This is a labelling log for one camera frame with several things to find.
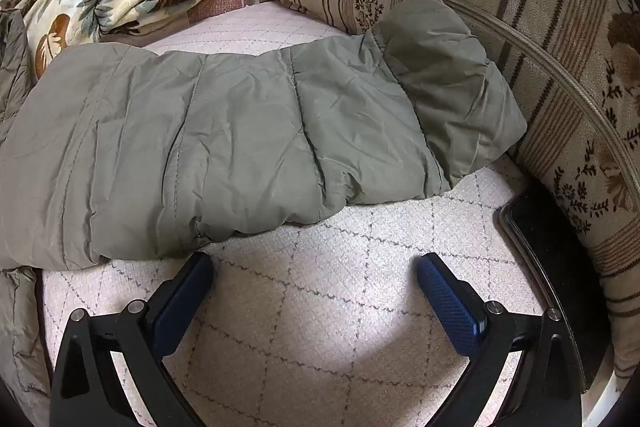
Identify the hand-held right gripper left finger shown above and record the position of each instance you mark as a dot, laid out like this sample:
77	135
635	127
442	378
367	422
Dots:
182	302

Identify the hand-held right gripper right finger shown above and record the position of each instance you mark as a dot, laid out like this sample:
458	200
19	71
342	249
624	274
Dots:
447	302

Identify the olive quilted jacket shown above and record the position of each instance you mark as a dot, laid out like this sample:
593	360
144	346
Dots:
225	132

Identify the black phone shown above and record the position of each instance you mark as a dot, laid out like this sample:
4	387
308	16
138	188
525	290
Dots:
545	257

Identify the pink quilted bed mat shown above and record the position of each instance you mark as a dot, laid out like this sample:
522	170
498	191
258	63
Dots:
325	307

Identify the striped floral sofa cushion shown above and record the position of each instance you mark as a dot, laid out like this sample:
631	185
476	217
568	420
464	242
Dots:
550	17

